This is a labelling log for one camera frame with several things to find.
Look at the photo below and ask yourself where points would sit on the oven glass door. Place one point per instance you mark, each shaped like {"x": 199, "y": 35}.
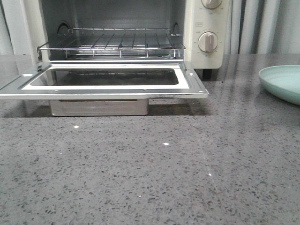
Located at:
{"x": 106, "y": 87}

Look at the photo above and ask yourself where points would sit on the oven control knob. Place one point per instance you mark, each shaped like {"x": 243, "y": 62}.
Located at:
{"x": 208, "y": 42}
{"x": 211, "y": 4}

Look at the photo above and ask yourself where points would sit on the lower oven control knob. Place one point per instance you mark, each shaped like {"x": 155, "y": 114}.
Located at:
{"x": 208, "y": 42}

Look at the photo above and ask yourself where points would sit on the light green round plate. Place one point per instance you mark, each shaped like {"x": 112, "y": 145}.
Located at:
{"x": 282, "y": 81}

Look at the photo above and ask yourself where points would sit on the metal wire oven rack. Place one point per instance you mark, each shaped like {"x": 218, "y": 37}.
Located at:
{"x": 96, "y": 43}

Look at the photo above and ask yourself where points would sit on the upper oven control knob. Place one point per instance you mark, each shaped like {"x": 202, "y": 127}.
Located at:
{"x": 211, "y": 4}

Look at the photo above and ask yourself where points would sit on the cream white toaster oven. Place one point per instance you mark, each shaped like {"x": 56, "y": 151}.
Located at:
{"x": 46, "y": 18}

